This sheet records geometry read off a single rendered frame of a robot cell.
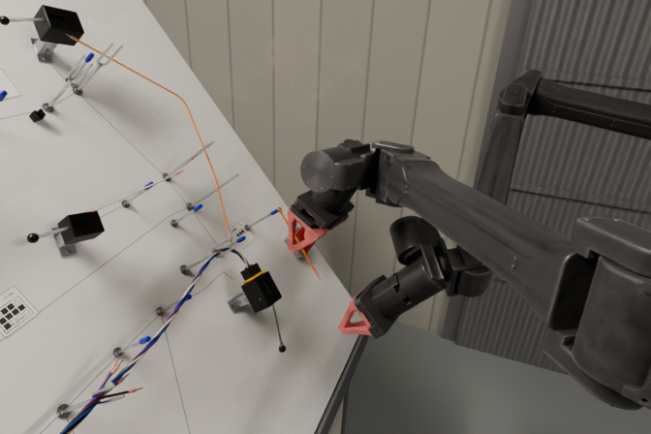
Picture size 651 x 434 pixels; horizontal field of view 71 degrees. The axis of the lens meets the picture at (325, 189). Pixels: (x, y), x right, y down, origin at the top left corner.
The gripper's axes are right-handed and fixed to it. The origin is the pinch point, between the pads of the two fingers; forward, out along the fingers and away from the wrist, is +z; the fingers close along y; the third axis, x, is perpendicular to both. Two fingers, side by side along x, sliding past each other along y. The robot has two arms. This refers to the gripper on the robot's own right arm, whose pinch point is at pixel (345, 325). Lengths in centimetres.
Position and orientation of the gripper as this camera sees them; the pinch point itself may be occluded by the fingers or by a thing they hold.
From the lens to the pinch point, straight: 79.8
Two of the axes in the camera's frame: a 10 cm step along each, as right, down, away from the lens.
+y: -4.7, 2.1, -8.6
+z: -6.5, 5.7, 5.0
